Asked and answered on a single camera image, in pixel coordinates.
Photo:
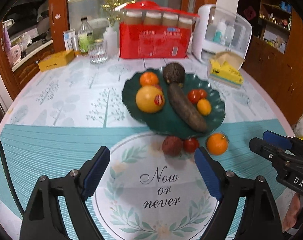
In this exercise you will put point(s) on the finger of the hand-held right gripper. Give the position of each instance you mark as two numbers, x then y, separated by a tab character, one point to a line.
265	150
276	137

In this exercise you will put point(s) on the purple hanging bag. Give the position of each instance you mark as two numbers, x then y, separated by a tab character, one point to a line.
6	36

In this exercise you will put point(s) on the small metal can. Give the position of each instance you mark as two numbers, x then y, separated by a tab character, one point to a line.
75	43

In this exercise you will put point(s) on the clear drinking glass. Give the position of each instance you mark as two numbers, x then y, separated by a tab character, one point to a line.
97	53

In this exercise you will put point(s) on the yellow flat box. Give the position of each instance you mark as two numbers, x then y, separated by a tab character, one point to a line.
55	61

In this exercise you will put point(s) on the wooden kitchen cabinet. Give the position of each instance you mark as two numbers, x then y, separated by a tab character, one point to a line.
29	65

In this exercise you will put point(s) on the red box with jars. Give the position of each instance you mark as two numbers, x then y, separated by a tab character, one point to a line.
154	40

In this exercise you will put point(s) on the blue and white carton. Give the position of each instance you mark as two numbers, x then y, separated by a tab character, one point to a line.
68	38

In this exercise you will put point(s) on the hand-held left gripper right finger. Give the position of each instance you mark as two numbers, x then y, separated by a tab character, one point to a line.
207	173

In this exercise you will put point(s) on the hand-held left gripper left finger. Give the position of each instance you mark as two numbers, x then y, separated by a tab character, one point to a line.
95	173

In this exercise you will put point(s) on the yellow grapefruit with red sticker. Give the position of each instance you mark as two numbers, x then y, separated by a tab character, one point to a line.
149	101

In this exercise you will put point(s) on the dark avocado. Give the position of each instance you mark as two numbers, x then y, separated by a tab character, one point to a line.
174	73

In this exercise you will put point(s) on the small tangerine with stem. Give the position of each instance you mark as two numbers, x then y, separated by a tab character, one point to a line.
217	143

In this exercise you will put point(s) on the yellow tissue pack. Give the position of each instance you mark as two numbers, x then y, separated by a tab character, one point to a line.
225	73

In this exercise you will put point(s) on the red cherry tomato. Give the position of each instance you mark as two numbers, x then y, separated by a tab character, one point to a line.
203	93
191	145
193	96

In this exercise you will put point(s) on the large orange tangerine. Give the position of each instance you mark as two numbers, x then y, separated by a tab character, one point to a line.
149	78

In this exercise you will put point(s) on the yellow plastic bag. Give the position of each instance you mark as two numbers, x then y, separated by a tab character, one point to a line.
302	132

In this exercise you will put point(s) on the white cosmetics storage box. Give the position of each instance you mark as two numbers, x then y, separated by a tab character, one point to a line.
225	32

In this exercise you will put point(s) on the person's right hand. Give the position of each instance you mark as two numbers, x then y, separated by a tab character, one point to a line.
294	211

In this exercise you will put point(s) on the white squeeze bottle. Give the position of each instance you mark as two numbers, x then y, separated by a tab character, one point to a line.
111	38

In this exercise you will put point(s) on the glass bottle with green label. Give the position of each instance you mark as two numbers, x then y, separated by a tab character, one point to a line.
86	36

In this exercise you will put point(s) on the small yellow kumquat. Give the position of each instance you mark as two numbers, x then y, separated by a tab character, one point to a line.
204	106

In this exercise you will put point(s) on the dark green scalloped plate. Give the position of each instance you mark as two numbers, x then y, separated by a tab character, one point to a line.
156	120

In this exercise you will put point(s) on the wooden shelf cabinet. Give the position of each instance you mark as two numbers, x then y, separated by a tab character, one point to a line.
276	62

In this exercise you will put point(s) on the dark brown cucumber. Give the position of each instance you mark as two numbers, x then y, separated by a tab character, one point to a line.
186	110

